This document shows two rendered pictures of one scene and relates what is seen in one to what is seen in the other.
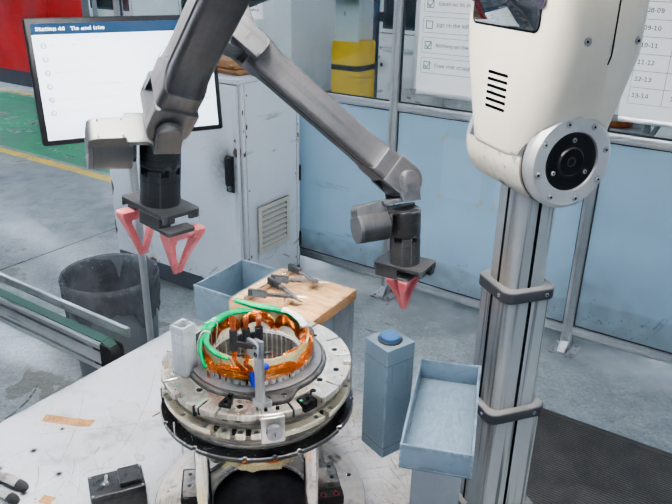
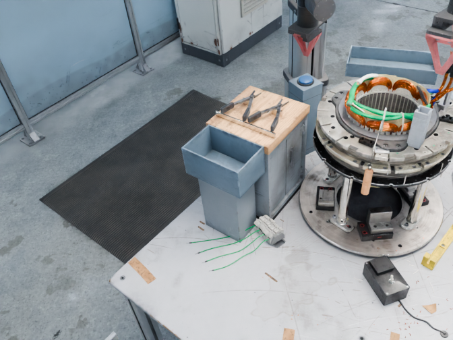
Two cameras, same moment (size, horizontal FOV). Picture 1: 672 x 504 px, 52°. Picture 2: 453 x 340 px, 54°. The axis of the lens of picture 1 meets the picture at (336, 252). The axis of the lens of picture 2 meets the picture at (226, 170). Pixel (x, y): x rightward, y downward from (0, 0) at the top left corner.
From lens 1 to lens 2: 161 cm
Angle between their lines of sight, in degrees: 67
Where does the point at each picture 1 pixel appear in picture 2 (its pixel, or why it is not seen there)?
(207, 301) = (248, 173)
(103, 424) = (290, 319)
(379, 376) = (315, 104)
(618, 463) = (153, 142)
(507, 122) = not seen: outside the picture
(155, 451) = (323, 271)
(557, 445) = (130, 163)
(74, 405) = not seen: outside the picture
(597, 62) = not seen: outside the picture
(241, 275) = (187, 160)
